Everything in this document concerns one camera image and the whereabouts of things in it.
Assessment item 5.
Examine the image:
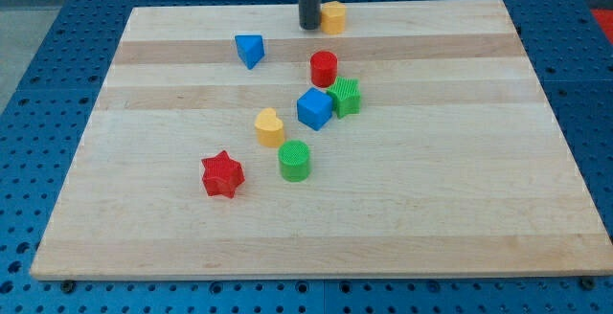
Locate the blue cube block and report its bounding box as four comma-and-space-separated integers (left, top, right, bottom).
297, 88, 332, 131

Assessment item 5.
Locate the yellow heart block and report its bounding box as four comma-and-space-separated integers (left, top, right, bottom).
254, 107, 285, 147

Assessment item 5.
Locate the green cylinder block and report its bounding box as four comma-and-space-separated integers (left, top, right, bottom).
278, 140, 310, 182

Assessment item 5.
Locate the yellow hexagon block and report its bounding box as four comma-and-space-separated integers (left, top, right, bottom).
320, 1, 347, 34

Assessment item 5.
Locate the red cylinder block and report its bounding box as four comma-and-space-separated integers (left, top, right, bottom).
310, 51, 338, 88

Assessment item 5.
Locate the green star block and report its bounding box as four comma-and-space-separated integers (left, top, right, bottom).
327, 77, 361, 119

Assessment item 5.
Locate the wooden board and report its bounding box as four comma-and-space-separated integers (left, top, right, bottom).
31, 0, 612, 280

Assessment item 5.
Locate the red star block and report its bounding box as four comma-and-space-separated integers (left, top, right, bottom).
201, 150, 245, 198

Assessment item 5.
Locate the blue triangle block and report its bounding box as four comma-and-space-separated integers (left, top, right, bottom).
235, 34, 265, 70

